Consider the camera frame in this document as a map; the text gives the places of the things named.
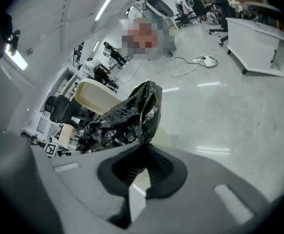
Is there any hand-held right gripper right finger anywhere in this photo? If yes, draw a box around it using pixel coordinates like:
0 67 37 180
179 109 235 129
132 143 270 234

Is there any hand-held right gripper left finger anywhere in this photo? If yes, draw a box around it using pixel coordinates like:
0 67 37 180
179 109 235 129
31 143 146 229

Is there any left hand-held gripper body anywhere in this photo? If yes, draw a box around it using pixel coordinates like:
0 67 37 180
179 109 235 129
44 142 57 158

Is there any black garbage bag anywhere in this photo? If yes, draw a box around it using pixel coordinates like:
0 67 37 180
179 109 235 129
76 80 163 153

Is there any black office chair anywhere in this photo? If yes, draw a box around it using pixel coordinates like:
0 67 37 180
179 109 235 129
208 0 230 47
174 0 193 28
44 95 94 129

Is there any white desk shelving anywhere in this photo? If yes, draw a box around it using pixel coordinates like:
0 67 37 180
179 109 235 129
36 67 84 147

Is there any beige bin with lid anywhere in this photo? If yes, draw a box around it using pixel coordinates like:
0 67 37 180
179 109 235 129
75 78 123 116

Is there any ceiling light strip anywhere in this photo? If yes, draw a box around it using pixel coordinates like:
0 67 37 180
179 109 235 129
5 45 28 71
95 0 114 21

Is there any small white device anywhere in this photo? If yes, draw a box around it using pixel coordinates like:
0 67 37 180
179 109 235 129
204 55 218 68

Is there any white low cabinet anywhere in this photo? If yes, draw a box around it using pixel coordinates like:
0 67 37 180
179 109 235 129
226 17 284 78

